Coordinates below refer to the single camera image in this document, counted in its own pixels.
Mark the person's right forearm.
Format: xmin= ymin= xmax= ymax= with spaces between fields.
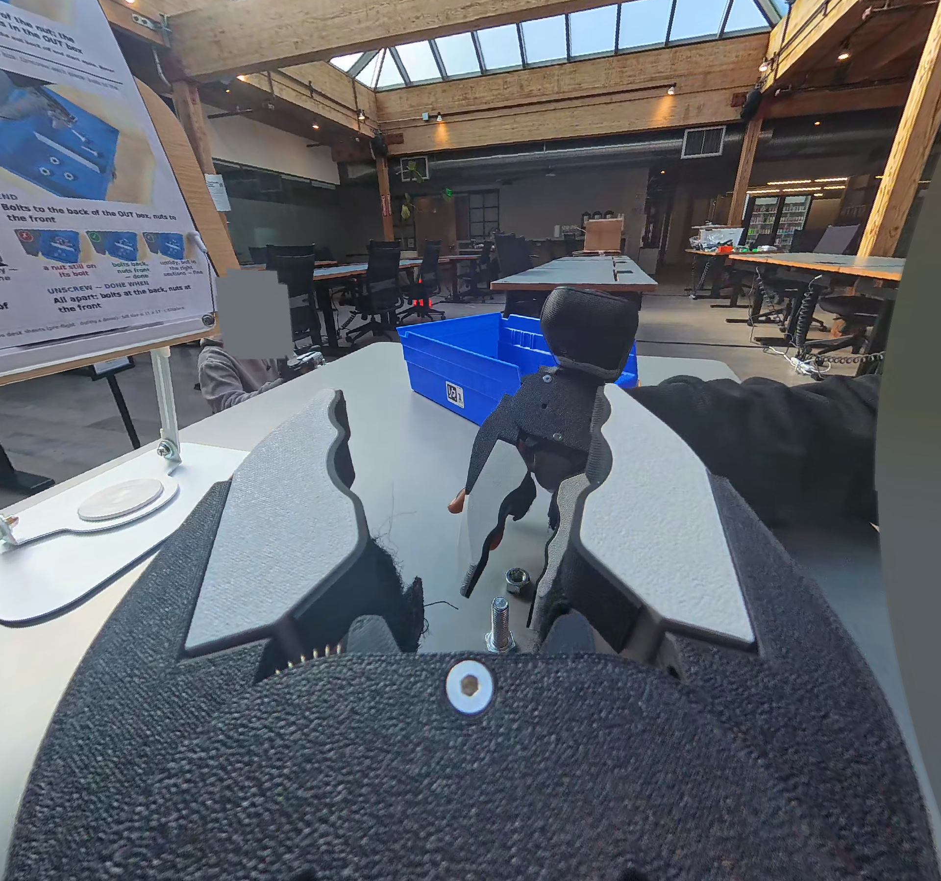
xmin=628 ymin=374 xmax=881 ymax=529

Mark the silver bolt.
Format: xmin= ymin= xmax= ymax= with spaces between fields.
xmin=484 ymin=596 xmax=517 ymax=654

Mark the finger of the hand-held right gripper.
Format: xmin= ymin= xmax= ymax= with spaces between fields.
xmin=456 ymin=428 xmax=538 ymax=599

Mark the wooden support post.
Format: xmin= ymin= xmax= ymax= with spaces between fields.
xmin=728 ymin=116 xmax=766 ymax=229
xmin=856 ymin=0 xmax=941 ymax=258
xmin=173 ymin=79 xmax=218 ymax=177
xmin=375 ymin=156 xmax=396 ymax=242

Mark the grey wood-edged table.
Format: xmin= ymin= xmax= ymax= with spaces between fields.
xmin=491 ymin=256 xmax=659 ymax=294
xmin=312 ymin=257 xmax=482 ymax=286
xmin=728 ymin=252 xmax=907 ymax=285

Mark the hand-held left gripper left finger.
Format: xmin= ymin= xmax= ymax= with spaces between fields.
xmin=181 ymin=388 xmax=371 ymax=682

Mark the instruction sheet on stand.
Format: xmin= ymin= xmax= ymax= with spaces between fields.
xmin=0 ymin=76 xmax=241 ymax=387

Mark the person's right hand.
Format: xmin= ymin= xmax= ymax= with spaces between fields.
xmin=447 ymin=442 xmax=591 ymax=516

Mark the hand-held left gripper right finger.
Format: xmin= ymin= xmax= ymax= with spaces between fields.
xmin=531 ymin=383 xmax=758 ymax=676

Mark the blue plastic bin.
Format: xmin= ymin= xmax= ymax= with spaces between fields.
xmin=399 ymin=311 xmax=639 ymax=426

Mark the drinks refrigerator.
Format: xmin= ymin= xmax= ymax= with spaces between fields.
xmin=743 ymin=193 xmax=813 ymax=250

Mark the printed instruction sheet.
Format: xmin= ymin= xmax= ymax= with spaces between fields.
xmin=0 ymin=0 xmax=218 ymax=375

